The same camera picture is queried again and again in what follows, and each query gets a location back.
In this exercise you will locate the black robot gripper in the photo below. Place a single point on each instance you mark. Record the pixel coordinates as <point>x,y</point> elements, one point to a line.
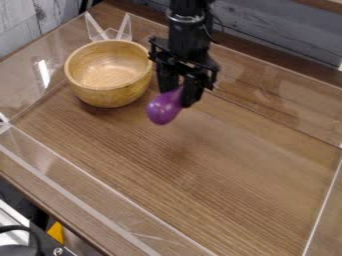
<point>180,55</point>

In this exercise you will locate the purple toy eggplant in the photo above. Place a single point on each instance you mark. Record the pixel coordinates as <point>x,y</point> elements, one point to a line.
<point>164,107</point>

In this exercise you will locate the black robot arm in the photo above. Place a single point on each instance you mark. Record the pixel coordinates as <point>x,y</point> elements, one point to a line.
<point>188,8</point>

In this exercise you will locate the brown wooden bowl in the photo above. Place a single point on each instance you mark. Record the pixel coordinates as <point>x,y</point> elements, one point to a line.
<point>108,73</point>

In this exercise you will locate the black device with yellow sticker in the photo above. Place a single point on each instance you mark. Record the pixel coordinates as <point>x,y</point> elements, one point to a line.
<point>48,240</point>

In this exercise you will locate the clear acrylic tray wall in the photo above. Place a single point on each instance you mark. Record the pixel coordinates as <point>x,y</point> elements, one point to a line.
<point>238,180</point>

